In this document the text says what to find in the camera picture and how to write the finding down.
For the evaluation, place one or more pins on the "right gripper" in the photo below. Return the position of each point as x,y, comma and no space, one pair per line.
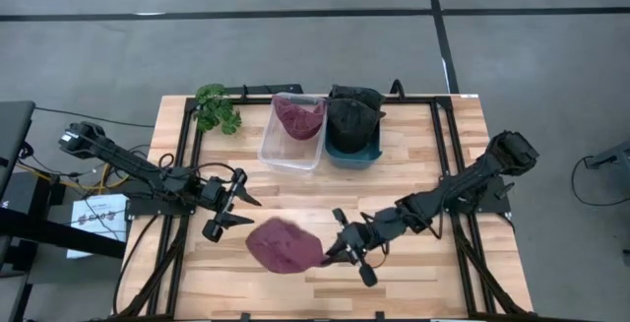
369,231

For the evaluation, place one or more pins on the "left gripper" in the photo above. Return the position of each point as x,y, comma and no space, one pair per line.
214,194

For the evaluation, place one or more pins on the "red baseball cap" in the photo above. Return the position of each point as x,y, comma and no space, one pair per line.
283,245
297,122

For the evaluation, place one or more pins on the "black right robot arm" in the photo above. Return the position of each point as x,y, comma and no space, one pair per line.
467,184

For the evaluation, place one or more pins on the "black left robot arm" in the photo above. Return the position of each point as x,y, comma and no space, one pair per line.
128,164

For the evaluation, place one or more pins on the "black table edge clamp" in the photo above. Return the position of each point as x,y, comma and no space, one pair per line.
379,315
244,316

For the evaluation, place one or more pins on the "clear plastic bin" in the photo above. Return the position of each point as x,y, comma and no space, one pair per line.
290,157

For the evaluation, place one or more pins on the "teal plastic bin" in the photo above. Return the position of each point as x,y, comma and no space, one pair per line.
359,159

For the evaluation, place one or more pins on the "green artificial plant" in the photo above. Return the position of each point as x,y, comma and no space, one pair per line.
216,110

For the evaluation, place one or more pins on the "white printed paper sheet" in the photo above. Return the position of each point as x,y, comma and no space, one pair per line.
93,228

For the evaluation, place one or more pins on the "black equipment stand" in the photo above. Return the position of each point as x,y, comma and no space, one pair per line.
59,233

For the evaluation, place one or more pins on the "dark grey side table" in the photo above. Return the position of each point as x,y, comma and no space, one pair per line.
12,135

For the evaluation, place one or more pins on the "grey furniture leg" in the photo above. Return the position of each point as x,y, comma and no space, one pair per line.
612,153

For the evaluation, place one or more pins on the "black aluminium rig frame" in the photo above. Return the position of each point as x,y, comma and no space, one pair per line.
418,100

